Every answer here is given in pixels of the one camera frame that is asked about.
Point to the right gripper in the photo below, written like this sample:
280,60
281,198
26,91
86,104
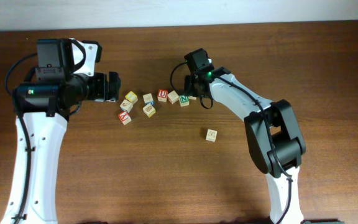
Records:
188,82

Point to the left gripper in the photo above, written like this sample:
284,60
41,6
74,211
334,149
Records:
102,93

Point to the green letter N block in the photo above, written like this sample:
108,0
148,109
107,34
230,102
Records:
184,100

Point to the plain wooden picture block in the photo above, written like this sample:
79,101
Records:
173,97

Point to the red letter U block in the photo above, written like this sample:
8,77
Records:
162,95

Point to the green edged picture block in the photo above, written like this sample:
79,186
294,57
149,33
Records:
211,135

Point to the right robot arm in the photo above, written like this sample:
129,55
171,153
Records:
274,139

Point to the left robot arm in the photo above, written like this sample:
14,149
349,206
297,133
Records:
50,94

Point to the yellow wooden block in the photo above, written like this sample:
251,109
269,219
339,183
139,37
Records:
132,97

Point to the plain block orange picture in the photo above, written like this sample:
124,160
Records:
126,106

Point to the red letter Y block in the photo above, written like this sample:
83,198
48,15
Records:
124,117

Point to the plain block blue side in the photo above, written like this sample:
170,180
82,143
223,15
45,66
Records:
148,99

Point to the yellow edged picture block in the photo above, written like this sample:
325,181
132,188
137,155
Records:
149,110

